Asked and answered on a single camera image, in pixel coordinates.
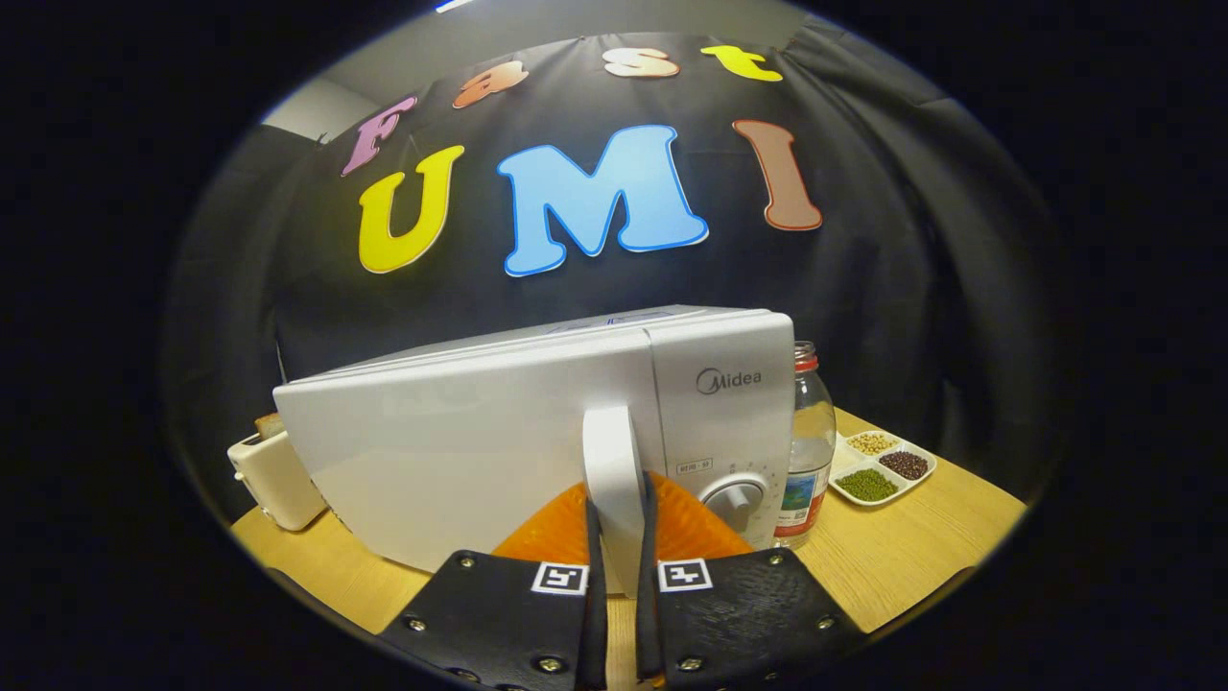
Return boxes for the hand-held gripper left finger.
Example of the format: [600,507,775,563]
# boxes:
[379,480,610,691]

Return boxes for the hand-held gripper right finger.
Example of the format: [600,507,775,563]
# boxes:
[635,470,869,691]

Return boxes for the white microwave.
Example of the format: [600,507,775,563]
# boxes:
[273,305,797,601]

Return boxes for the clear bottle with red label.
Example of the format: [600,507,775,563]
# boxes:
[773,341,838,550]

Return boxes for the white divided dish of beans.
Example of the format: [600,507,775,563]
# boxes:
[830,429,938,507]

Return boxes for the white toaster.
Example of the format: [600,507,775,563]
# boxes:
[227,427,329,532]

